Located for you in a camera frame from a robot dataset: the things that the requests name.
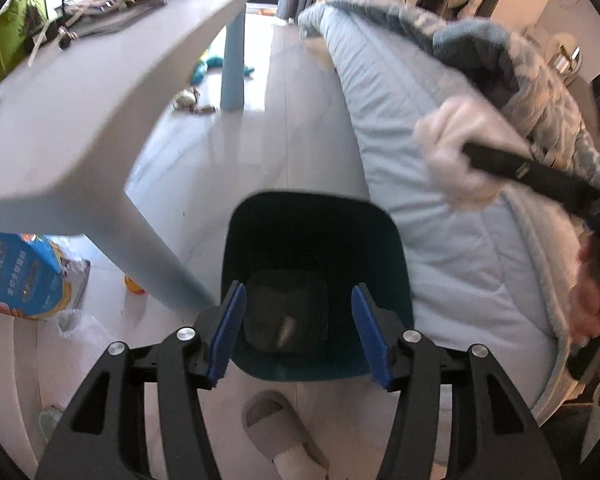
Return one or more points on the person's right hand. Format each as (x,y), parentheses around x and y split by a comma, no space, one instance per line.
(590,290)

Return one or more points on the grey slipper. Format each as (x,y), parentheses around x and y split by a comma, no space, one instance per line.
(280,430)

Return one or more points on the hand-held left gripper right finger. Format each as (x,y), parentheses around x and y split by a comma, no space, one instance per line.
(371,332)

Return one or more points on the green bag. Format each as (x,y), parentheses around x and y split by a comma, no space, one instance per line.
(15,30)

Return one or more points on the blue printed package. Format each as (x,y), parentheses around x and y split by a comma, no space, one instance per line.
(20,280)

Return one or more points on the small beige toy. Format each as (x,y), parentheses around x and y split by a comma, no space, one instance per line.
(185,100)

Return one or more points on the light blue plastic table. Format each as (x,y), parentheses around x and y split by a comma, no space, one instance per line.
(80,110)

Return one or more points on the blue white fleece blanket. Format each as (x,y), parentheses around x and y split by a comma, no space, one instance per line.
(535,75)

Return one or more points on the bed with light blue cover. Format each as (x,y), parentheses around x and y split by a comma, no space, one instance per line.
(430,260)

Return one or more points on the white tissue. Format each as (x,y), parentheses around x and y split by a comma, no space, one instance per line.
(447,160)

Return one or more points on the clear plastic bag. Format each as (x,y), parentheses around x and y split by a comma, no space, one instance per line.
(80,332)

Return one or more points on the teal plush toy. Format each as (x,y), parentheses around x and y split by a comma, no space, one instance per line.
(211,64)

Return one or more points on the dark teal waste bin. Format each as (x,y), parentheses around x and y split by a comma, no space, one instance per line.
(310,230)

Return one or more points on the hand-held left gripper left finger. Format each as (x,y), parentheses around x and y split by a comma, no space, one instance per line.
(229,332)

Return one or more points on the small yellow toy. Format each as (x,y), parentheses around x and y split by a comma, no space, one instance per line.
(134,285)

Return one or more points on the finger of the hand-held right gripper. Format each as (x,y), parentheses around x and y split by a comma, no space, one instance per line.
(530,172)

